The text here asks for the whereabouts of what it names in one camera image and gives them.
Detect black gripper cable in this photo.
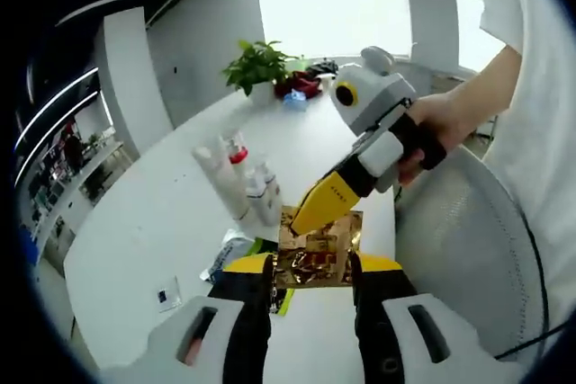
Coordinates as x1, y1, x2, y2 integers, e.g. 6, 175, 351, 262
494, 217, 563, 361

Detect potted green plant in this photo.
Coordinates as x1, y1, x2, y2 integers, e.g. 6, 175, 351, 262
220, 40, 301, 109

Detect blue crumpled bag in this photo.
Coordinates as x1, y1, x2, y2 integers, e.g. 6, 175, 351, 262
282, 89, 310, 112

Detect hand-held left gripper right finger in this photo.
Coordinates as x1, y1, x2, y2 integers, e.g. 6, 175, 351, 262
349, 253, 483, 384

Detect blue storage crate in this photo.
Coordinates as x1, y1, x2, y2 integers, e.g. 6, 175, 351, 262
17, 237, 40, 266

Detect person's right hand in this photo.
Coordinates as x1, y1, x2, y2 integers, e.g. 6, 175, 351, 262
397, 93, 479, 188

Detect small clear skincare sachet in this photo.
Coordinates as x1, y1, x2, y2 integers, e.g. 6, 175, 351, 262
156, 274, 185, 314

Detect white skincare bottle red collar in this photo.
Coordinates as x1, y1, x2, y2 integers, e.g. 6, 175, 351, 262
223, 129, 250, 187

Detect person's white shirt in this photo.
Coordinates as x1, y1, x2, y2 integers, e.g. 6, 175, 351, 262
479, 0, 576, 344

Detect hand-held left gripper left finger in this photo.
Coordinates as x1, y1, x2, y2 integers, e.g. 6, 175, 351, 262
147, 253, 275, 384

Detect red and blue items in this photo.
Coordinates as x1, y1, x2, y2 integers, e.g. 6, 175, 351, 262
273, 69, 323, 100

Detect gold skincare sachet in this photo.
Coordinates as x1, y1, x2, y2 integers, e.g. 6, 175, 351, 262
274, 204, 365, 290

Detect green black skincare sachet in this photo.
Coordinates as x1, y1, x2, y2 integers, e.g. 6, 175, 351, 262
249, 238, 296, 318

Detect black bundle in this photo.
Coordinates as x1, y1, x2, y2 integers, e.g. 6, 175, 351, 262
305, 58, 338, 77

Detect white mesh office chair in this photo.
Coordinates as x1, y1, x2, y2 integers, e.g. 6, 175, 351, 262
393, 145, 548, 361

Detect white skincare tube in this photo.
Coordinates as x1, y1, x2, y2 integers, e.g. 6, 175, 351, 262
192, 144, 252, 222

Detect small white skincare bottle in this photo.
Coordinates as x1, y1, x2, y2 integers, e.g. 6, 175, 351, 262
244, 166, 273, 227
262, 162, 284, 223

